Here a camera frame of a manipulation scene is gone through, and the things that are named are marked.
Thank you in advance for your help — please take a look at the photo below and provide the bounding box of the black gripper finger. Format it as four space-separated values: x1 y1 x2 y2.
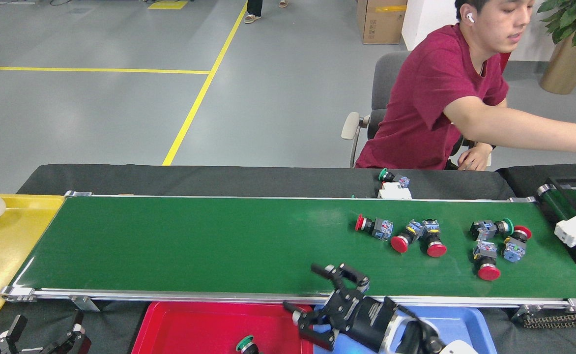
42 310 92 354
0 315 28 354

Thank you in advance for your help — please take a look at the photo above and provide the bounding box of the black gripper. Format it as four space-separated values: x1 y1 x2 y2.
283 263 402 354

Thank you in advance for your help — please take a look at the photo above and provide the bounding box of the yellow plastic tray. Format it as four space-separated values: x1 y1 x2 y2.
0 193 66 323

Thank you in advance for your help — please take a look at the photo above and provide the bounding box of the red plastic tray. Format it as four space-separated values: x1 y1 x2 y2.
131 301 315 354

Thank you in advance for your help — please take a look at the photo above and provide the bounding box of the blue plastic tray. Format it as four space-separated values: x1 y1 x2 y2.
313 304 498 354

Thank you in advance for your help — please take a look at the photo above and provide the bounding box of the green feeder conveyor belt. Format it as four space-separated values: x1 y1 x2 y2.
536 183 576 276

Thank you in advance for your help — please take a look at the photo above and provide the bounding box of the person's left hand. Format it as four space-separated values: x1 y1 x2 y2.
457 142 492 172

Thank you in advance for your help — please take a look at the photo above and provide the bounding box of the person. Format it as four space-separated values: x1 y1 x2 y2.
354 0 576 171
244 0 288 24

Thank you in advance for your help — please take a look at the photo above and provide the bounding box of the grey office chair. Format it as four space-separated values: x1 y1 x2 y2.
341 51 492 169

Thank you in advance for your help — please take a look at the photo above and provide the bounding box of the black angled guide bar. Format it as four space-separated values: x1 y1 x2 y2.
546 176 576 217

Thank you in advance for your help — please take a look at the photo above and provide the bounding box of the brown cardboard box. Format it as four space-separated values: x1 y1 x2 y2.
357 0 408 45

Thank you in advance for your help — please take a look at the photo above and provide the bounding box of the potted plant in brass pot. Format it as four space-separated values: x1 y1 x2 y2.
536 0 576 95

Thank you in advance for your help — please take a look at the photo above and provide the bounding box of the black conveyor drive chain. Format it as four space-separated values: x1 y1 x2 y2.
512 304 576 329

